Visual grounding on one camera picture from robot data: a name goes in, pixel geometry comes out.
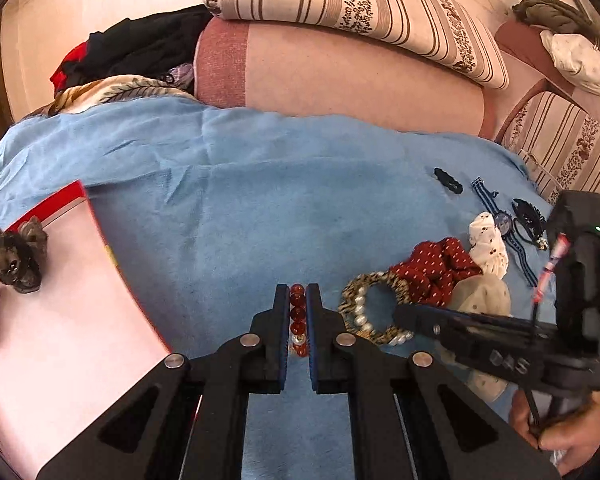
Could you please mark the blue blanket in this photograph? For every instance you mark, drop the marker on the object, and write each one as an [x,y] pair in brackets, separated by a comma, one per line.
[280,185]

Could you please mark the pink bolster cushion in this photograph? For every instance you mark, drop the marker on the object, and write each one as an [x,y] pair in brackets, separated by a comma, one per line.
[330,75]

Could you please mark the golden patterned cloth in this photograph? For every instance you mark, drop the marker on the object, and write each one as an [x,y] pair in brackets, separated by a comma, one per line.
[115,90]

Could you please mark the grey fabric hair claw clip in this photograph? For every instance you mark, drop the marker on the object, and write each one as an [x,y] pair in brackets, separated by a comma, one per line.
[22,260]

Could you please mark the black wavy hair clip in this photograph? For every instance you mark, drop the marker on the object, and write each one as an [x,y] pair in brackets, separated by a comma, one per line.
[447,181]

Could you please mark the red cloth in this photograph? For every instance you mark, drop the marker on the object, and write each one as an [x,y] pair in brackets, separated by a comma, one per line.
[67,70]

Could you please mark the black clothing pile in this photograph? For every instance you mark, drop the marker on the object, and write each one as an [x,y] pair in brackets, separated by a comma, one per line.
[145,45]

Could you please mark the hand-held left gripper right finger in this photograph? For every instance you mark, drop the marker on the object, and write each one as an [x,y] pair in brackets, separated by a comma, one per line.
[314,350]

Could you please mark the blue striped band watch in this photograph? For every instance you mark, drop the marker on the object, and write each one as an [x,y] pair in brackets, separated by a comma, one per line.
[503,222]

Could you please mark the leopard print pearl scrunchie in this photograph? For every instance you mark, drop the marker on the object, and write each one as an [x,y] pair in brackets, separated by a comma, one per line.
[352,302]

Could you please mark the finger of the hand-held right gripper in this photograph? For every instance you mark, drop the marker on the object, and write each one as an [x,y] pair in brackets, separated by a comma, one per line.
[430,325]

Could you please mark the cream polka dot scrunchie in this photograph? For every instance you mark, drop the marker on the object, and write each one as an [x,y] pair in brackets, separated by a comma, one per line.
[485,297]

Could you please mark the maroon sofa cushion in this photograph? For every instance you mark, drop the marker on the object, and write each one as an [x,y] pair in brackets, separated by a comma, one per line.
[530,75]

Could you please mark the red-rimmed white tray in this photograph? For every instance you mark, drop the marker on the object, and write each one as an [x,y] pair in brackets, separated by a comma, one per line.
[70,335]

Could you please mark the red polka dot scrunchie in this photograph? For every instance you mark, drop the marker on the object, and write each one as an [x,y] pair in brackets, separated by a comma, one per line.
[430,270]

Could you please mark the black leaf hair clip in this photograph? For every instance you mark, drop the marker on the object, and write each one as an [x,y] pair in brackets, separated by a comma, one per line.
[527,212]

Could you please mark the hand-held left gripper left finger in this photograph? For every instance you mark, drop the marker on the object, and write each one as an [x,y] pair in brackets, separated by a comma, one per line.
[280,345]

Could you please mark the person's right hand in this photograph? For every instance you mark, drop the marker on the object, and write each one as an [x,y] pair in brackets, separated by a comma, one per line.
[570,442]

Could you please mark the lilac cloth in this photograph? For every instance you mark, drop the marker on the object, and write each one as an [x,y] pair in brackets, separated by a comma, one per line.
[182,72]

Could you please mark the white crumpled cloth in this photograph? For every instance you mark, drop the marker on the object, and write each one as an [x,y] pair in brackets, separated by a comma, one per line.
[580,60]

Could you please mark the white cherry print scrunchie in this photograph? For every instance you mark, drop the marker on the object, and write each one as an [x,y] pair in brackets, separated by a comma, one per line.
[487,247]

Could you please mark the striped floral seat cushion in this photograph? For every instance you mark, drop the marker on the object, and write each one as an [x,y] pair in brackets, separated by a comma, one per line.
[570,145]

